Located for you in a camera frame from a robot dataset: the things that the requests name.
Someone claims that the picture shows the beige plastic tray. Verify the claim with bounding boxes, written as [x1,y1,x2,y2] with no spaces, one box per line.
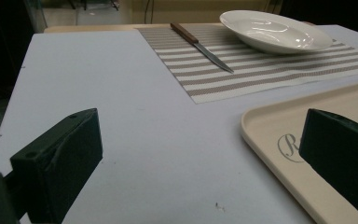
[240,79,358,224]

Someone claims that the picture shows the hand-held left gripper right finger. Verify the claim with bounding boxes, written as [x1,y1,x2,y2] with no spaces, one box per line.
[298,107,358,224]

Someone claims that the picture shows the wooden-handled table knife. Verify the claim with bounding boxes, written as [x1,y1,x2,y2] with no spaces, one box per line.
[170,21,235,75]

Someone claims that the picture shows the striped woven placemat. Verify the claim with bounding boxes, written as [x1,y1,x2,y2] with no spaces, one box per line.
[135,22,358,105]

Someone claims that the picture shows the white deep plate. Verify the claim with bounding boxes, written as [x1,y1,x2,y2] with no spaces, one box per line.
[219,9,334,56]

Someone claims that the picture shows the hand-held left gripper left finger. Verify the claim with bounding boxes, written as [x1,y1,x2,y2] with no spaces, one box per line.
[9,107,103,224]

